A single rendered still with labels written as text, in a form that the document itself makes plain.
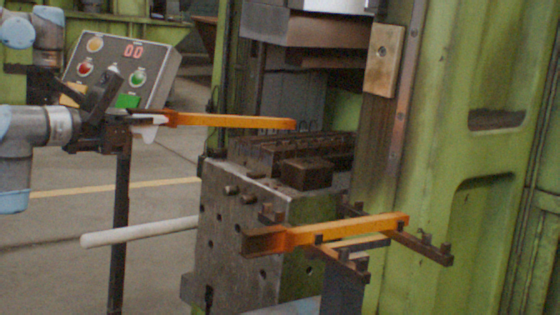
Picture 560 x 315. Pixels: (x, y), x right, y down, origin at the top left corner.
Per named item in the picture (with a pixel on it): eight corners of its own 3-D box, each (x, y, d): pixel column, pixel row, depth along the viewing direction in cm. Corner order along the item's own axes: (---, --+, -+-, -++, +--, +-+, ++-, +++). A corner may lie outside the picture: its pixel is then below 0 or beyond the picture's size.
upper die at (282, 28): (285, 46, 170) (290, 8, 167) (238, 36, 184) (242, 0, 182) (392, 50, 197) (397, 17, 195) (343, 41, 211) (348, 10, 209)
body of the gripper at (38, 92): (25, 106, 185) (26, 62, 182) (59, 107, 188) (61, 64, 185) (26, 112, 178) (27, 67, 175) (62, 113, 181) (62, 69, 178)
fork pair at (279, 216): (277, 222, 130) (277, 212, 130) (261, 212, 135) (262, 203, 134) (362, 210, 144) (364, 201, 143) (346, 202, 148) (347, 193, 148)
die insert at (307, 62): (302, 67, 180) (304, 45, 179) (283, 62, 186) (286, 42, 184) (375, 67, 200) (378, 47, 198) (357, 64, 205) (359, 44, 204)
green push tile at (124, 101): (131, 119, 200) (140, 96, 202) (110, 115, 203) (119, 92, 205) (134, 121, 202) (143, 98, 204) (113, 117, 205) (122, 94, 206)
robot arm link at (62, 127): (35, 102, 125) (53, 111, 119) (60, 102, 128) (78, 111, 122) (32, 141, 127) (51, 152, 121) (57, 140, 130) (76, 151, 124)
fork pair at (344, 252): (358, 272, 112) (360, 261, 111) (337, 258, 116) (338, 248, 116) (450, 253, 125) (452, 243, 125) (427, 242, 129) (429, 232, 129)
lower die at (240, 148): (270, 178, 178) (273, 148, 176) (227, 158, 193) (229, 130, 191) (374, 165, 205) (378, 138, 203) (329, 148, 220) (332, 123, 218)
